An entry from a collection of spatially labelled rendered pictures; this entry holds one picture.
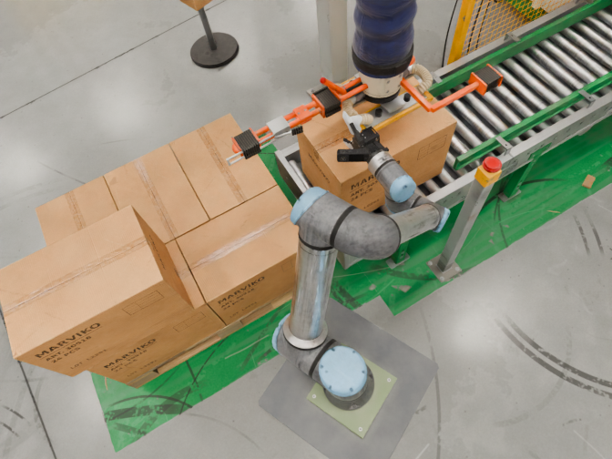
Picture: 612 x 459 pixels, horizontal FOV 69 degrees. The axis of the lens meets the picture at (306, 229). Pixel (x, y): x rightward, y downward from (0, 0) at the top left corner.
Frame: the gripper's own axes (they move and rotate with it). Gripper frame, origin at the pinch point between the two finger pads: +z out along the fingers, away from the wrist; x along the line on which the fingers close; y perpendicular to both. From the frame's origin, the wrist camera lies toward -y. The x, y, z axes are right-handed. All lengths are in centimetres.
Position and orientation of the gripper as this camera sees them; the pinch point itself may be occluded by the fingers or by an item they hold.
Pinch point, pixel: (341, 126)
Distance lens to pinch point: 170.6
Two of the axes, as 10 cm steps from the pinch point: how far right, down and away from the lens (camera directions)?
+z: -5.1, -7.4, 4.4
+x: -0.8, -4.7, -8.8
